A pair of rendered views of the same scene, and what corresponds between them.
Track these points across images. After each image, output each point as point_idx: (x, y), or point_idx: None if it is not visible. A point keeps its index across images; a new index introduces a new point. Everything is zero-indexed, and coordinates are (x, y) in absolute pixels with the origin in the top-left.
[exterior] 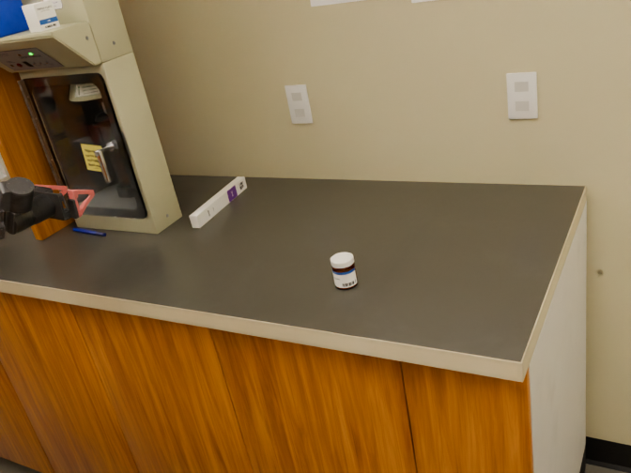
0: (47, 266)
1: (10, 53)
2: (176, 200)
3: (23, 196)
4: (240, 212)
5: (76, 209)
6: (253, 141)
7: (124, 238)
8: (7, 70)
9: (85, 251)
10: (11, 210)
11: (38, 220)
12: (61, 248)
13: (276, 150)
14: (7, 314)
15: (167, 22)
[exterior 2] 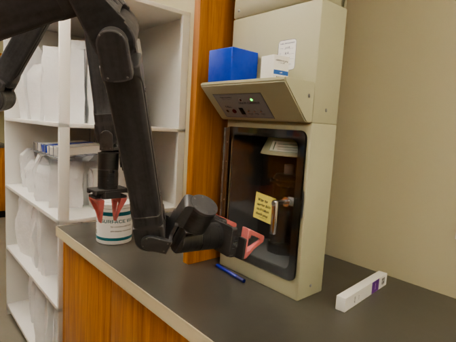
0: (186, 292)
1: (233, 97)
2: (322, 273)
3: (204, 216)
4: (388, 311)
5: (244, 250)
6: (400, 242)
7: (262, 292)
8: (220, 116)
9: (224, 292)
10: (185, 227)
11: (205, 247)
12: (202, 278)
13: (423, 258)
14: (132, 321)
15: (351, 122)
